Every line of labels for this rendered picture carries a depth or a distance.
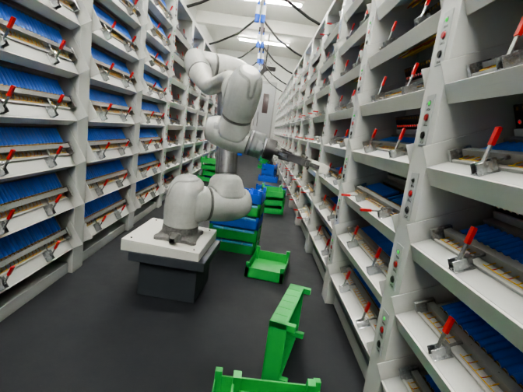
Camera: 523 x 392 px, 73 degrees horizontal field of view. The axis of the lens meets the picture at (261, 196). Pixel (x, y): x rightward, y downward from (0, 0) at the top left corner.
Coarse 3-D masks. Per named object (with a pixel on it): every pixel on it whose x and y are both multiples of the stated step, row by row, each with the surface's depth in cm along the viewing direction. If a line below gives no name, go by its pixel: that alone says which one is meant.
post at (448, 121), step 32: (448, 0) 83; (512, 0) 77; (480, 32) 79; (512, 32) 79; (512, 96) 81; (448, 128) 82; (480, 128) 82; (512, 128) 82; (416, 160) 89; (416, 192) 87; (448, 192) 85; (384, 288) 99; (416, 288) 90; (384, 352) 94
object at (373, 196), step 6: (360, 186) 151; (366, 192) 140; (372, 192) 136; (366, 198) 135; (372, 198) 133; (378, 198) 125; (384, 198) 123; (378, 204) 123; (384, 204) 119; (390, 204) 115; (396, 210) 109
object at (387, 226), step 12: (360, 180) 155; (372, 180) 155; (396, 180) 142; (348, 192) 156; (348, 204) 153; (360, 204) 133; (372, 204) 129; (372, 216) 117; (396, 216) 96; (384, 228) 106; (396, 228) 96
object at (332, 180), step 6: (336, 162) 223; (342, 162) 223; (330, 168) 222; (336, 168) 218; (342, 168) 211; (318, 174) 225; (324, 174) 208; (330, 174) 206; (336, 174) 202; (324, 180) 207; (330, 180) 195; (336, 180) 180; (330, 186) 189; (336, 186) 176; (336, 192) 175
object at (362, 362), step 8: (320, 264) 205; (320, 272) 202; (336, 296) 163; (336, 304) 160; (344, 312) 149; (344, 320) 146; (344, 328) 144; (352, 328) 137; (352, 336) 134; (352, 344) 132; (360, 352) 123; (360, 360) 122; (360, 368) 121
